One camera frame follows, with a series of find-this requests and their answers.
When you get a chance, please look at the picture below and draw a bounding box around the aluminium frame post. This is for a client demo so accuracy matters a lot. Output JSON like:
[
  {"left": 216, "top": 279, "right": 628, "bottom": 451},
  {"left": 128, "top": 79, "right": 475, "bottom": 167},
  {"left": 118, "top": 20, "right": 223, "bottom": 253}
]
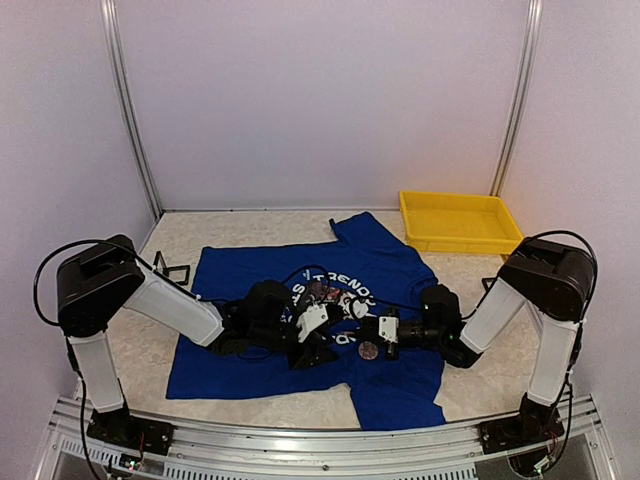
[
  {"left": 100, "top": 0, "right": 164, "bottom": 222},
  {"left": 490, "top": 0, "right": 544, "bottom": 197}
]

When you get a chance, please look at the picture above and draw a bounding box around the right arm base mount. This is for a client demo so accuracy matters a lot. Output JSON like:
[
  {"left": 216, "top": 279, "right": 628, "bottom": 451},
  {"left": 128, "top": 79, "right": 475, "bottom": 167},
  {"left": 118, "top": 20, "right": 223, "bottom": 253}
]
[{"left": 478, "top": 416, "right": 565, "bottom": 455}]

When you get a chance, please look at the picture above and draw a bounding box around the yellow plastic tray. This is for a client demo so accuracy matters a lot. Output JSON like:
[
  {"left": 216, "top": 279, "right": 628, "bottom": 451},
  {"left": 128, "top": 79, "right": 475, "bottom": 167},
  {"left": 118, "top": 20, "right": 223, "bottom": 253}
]
[{"left": 399, "top": 191, "right": 523, "bottom": 255}]

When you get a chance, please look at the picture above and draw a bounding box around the blue printed t-shirt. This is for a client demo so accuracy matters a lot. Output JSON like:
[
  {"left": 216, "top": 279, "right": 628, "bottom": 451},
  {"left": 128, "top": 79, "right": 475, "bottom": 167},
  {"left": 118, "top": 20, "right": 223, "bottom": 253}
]
[{"left": 166, "top": 212, "right": 445, "bottom": 431}]

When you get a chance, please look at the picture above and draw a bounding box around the left aluminium frame post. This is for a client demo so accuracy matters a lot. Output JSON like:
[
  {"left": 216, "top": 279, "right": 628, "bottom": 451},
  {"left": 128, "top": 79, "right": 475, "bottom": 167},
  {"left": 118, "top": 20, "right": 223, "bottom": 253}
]
[{"left": 100, "top": 0, "right": 164, "bottom": 222}]

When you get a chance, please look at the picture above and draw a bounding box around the right aluminium frame post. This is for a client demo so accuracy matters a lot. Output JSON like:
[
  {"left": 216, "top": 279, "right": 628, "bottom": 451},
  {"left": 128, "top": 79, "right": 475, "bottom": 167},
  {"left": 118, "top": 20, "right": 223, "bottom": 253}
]
[{"left": 490, "top": 0, "right": 544, "bottom": 197}]

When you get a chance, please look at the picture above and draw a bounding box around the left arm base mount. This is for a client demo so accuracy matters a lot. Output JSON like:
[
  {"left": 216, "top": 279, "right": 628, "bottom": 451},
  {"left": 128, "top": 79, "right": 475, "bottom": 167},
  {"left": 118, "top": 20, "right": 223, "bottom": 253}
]
[{"left": 87, "top": 417, "right": 174, "bottom": 456}]

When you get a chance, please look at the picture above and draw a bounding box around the black brooch box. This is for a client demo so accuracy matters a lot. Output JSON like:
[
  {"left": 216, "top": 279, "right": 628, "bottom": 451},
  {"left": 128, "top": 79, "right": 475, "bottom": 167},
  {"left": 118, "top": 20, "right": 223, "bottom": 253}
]
[{"left": 481, "top": 277, "right": 496, "bottom": 291}]

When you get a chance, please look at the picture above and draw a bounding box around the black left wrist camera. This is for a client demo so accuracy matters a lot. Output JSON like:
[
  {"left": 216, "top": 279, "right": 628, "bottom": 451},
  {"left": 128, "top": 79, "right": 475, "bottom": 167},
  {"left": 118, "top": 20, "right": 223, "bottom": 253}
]
[{"left": 245, "top": 280, "right": 296, "bottom": 342}]

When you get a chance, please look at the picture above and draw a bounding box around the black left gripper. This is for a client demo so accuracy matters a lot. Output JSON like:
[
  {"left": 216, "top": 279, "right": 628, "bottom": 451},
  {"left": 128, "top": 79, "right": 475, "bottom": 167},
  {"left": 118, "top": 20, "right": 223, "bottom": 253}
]
[{"left": 251, "top": 320, "right": 339, "bottom": 371}]

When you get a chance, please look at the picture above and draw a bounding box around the black empty display box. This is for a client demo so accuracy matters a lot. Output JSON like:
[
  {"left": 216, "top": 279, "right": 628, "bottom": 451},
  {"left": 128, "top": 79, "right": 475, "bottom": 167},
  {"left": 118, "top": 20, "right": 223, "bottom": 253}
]
[{"left": 153, "top": 250, "right": 191, "bottom": 287}]

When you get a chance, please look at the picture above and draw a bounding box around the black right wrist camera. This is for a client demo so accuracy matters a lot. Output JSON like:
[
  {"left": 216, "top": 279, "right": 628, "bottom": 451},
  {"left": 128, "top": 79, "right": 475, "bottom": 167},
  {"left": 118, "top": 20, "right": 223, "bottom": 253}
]
[{"left": 420, "top": 284, "right": 462, "bottom": 329}]

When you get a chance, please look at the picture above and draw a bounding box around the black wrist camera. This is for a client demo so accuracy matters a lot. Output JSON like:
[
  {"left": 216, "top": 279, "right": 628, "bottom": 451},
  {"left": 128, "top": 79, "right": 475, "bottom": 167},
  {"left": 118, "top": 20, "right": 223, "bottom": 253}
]
[
  {"left": 245, "top": 280, "right": 296, "bottom": 342},
  {"left": 420, "top": 284, "right": 462, "bottom": 329}
]

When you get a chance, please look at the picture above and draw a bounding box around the front aluminium rail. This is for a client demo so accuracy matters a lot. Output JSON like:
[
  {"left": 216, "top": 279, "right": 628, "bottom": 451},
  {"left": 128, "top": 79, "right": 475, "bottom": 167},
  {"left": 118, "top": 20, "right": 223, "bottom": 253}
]
[{"left": 31, "top": 397, "right": 616, "bottom": 479}]

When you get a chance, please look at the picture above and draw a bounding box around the round patterned brooch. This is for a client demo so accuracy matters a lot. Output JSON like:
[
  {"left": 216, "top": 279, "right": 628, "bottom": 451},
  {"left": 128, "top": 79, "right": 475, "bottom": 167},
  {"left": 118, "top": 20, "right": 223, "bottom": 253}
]
[{"left": 358, "top": 341, "right": 380, "bottom": 361}]

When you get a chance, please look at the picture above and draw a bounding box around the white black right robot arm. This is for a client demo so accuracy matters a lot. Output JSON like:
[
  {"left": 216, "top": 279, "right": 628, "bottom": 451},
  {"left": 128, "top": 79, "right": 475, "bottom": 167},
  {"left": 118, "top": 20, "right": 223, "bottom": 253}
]
[{"left": 358, "top": 232, "right": 598, "bottom": 444}]

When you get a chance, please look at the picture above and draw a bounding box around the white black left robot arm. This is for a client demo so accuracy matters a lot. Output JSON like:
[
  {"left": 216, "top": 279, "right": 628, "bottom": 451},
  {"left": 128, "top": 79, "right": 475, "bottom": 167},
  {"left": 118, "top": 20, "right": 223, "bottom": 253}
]
[{"left": 56, "top": 235, "right": 337, "bottom": 445}]

